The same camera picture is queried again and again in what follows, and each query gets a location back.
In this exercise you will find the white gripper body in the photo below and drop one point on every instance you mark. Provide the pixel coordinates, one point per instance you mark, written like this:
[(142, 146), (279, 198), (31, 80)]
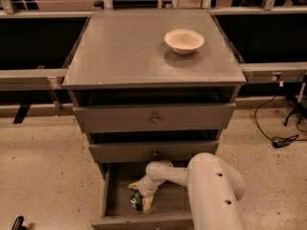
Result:
[(147, 187)]

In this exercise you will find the green soda can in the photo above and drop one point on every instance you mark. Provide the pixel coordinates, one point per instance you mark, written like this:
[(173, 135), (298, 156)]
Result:
[(136, 201)]

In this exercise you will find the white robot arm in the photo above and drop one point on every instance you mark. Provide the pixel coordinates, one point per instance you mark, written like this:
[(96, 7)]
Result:
[(213, 186)]

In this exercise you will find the grey bottom drawer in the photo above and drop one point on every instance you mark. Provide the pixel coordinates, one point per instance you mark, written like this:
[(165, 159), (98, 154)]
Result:
[(170, 209)]

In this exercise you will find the grey drawer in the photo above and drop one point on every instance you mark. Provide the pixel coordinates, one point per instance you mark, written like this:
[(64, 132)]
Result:
[(149, 151), (154, 117), (170, 209)]

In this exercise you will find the grey middle drawer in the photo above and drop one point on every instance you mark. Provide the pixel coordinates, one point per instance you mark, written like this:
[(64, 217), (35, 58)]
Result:
[(149, 151)]

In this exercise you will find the grey top drawer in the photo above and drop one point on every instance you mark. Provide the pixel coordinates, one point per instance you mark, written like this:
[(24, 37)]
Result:
[(154, 117)]

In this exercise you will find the grey drawer cabinet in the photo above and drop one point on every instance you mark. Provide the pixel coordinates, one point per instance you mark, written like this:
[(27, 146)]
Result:
[(153, 95)]

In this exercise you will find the black object on floor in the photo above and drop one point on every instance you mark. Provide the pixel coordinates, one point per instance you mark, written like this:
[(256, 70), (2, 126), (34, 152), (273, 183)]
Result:
[(18, 224)]

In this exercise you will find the white paper bowl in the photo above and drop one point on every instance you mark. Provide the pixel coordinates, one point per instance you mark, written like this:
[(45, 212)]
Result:
[(184, 42)]

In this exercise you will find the black power adapter with cable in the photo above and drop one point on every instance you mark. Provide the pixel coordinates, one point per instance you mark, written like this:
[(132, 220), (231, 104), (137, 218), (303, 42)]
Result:
[(276, 141)]

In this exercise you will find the grey metal rail frame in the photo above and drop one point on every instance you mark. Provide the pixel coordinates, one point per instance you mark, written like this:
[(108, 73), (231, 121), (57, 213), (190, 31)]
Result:
[(28, 77)]

